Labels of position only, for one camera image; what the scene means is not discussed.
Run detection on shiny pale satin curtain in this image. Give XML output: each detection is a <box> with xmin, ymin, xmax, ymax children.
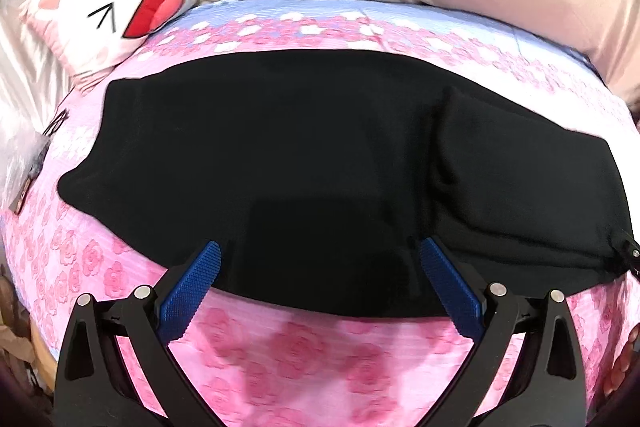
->
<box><xmin>0</xmin><ymin>0</ymin><xmax>111</xmax><ymax>208</ymax></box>

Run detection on black pants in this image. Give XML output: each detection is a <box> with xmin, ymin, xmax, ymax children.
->
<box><xmin>59</xmin><ymin>51</ymin><xmax>638</xmax><ymax>320</ymax></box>

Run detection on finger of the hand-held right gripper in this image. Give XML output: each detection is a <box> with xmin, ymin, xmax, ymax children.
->
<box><xmin>607</xmin><ymin>229</ymin><xmax>640</xmax><ymax>281</ymax></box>

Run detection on pink rose bedsheet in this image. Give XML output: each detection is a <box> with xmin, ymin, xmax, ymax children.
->
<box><xmin>0</xmin><ymin>0</ymin><xmax>640</xmax><ymax>427</ymax></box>

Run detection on person's right hand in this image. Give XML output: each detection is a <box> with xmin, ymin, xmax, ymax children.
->
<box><xmin>602</xmin><ymin>324</ymin><xmax>640</xmax><ymax>401</ymax></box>

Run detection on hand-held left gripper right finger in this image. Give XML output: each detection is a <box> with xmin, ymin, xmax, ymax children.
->
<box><xmin>419</xmin><ymin>237</ymin><xmax>588</xmax><ymax>427</ymax></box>

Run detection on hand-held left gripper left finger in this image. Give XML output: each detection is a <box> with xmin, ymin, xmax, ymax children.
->
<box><xmin>54</xmin><ymin>240</ymin><xmax>223</xmax><ymax>427</ymax></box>

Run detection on brown crumpled paper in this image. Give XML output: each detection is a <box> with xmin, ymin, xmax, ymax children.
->
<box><xmin>0</xmin><ymin>267</ymin><xmax>56</xmax><ymax>400</ymax></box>

